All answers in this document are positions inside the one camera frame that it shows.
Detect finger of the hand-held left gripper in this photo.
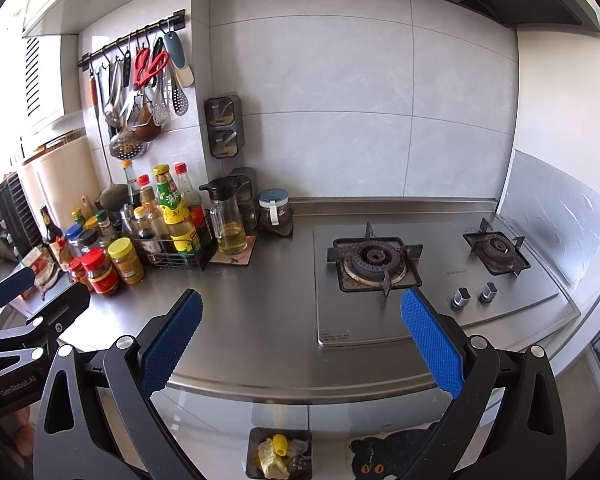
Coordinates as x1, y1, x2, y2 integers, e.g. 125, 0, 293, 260
0, 282, 92, 376
0, 266, 37, 333

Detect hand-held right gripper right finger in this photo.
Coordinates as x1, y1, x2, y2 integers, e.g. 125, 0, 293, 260
400, 287, 568, 480

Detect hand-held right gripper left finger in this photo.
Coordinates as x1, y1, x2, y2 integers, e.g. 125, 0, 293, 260
32, 289, 204, 480

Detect dark trash bin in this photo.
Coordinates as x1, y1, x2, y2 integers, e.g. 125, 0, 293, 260
244, 427, 313, 478

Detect yellow plastic bag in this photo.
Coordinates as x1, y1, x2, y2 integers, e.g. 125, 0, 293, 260
256, 440, 293, 477

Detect red seasoning packet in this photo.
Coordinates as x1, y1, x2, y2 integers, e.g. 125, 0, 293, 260
22, 247, 62, 295

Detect red label jar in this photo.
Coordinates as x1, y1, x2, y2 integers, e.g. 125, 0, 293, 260
81, 249, 121, 296

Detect steel gas stove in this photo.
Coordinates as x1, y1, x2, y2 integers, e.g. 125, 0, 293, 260
312, 217, 581, 348

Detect dark wine bottle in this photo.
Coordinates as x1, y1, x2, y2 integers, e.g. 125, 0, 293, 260
39, 205, 66, 261

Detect black lid jar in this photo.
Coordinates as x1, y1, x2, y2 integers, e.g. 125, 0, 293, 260
79, 229, 101, 257

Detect black countertop oven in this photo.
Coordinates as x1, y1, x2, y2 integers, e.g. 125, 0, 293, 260
0, 172, 43, 261

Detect yellow lid jar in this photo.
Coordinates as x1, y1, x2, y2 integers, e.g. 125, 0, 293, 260
107, 237, 145, 285

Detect grey base cabinet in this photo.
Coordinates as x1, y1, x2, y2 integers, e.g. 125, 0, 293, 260
95, 385, 511, 443

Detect large black burner grate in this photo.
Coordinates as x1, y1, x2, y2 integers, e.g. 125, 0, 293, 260
326, 222, 424, 297

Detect brown square coaster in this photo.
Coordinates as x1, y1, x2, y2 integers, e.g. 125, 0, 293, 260
209, 234, 257, 267

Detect small dark sauce bottle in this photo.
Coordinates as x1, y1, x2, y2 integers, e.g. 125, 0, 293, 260
132, 206, 161, 256

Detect small black burner grate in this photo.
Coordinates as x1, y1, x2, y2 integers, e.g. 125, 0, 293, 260
461, 218, 532, 277

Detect black cat floor mat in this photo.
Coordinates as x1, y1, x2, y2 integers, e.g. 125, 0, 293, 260
349, 422, 448, 480

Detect glass oil dispenser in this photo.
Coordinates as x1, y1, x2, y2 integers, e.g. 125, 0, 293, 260
199, 177, 249, 256

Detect large bottle yellow green label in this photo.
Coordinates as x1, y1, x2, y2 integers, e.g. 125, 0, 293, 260
153, 164, 201, 256

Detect amber liquid bottle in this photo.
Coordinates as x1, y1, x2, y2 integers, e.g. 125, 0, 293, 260
138, 175, 170, 253

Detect dark soy sauce bottle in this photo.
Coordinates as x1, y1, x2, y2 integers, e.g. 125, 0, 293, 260
121, 159, 142, 208

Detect red cap clear bottle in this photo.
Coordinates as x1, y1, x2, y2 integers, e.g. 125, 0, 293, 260
174, 162, 206, 243

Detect dark mat under jar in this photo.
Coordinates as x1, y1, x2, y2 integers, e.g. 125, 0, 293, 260
257, 217, 295, 238

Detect glass jar blue white lid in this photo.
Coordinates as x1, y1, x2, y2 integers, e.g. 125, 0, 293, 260
257, 188, 292, 228

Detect steel perforated skimmer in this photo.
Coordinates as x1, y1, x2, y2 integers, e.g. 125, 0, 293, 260
109, 52, 138, 160

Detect silver foil splash panel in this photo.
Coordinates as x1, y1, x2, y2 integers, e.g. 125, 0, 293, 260
497, 149, 600, 291

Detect brown ladle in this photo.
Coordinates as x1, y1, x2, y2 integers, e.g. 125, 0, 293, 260
132, 120, 162, 143

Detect steel tongs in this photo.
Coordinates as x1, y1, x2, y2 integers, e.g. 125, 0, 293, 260
102, 60, 123, 128

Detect steel slotted spoon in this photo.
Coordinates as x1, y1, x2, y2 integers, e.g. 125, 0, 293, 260
167, 67, 188, 117

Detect red kitchen scissors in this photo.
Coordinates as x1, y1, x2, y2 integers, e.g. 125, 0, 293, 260
132, 46, 170, 91

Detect black wire bottle rack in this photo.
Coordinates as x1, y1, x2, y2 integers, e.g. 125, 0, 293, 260
130, 210, 220, 272

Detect grey wall seasoning box set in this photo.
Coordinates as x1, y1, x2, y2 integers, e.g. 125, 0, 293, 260
203, 94, 243, 161
227, 166, 260, 231

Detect black utensil rail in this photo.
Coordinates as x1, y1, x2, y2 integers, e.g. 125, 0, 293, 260
76, 8, 187, 72

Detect grey blue handled scoop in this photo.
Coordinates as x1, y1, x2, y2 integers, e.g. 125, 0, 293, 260
162, 30, 195, 88

